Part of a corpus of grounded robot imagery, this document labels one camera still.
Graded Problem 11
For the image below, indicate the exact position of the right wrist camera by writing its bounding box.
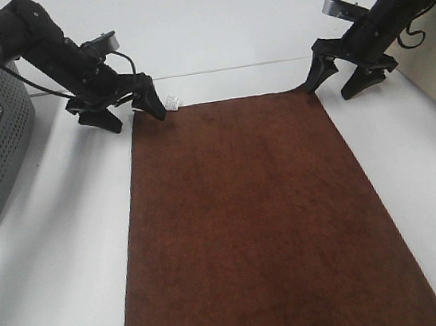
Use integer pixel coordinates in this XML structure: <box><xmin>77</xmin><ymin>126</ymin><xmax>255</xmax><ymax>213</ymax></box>
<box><xmin>322</xmin><ymin>0</ymin><xmax>369</xmax><ymax>22</ymax></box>

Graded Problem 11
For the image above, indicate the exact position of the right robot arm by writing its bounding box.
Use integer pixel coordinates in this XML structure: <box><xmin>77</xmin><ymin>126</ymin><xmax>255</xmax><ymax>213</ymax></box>
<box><xmin>298</xmin><ymin>0</ymin><xmax>436</xmax><ymax>100</ymax></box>

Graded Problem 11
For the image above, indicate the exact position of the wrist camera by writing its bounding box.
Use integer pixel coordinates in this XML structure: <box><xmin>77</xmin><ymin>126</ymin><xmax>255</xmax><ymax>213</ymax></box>
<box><xmin>322</xmin><ymin>0</ymin><xmax>369</xmax><ymax>22</ymax></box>
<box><xmin>81</xmin><ymin>30</ymin><xmax>120</xmax><ymax>58</ymax></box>

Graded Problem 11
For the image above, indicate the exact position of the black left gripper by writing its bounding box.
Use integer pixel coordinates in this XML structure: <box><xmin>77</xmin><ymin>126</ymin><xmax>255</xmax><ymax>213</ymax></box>
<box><xmin>22</xmin><ymin>37</ymin><xmax>167</xmax><ymax>134</ymax></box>

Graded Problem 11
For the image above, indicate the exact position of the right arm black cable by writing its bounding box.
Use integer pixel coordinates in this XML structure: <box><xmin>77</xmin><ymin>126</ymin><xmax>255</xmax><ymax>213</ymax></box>
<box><xmin>393</xmin><ymin>1</ymin><xmax>436</xmax><ymax>51</ymax></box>

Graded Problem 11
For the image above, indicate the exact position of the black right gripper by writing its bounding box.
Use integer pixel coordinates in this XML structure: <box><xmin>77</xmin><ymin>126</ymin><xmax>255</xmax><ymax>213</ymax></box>
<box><xmin>303</xmin><ymin>0</ymin><xmax>418</xmax><ymax>100</ymax></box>

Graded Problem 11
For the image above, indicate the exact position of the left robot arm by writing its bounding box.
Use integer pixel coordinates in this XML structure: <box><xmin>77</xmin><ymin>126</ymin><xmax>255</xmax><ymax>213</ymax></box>
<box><xmin>0</xmin><ymin>0</ymin><xmax>167</xmax><ymax>134</ymax></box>

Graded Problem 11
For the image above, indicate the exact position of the brown towel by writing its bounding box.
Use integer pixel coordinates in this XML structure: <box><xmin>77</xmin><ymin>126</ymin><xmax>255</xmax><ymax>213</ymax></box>
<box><xmin>124</xmin><ymin>92</ymin><xmax>436</xmax><ymax>326</ymax></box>

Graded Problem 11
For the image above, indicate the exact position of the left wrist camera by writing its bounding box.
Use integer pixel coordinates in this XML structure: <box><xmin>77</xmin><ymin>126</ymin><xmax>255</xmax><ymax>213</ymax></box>
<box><xmin>81</xmin><ymin>30</ymin><xmax>120</xmax><ymax>58</ymax></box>

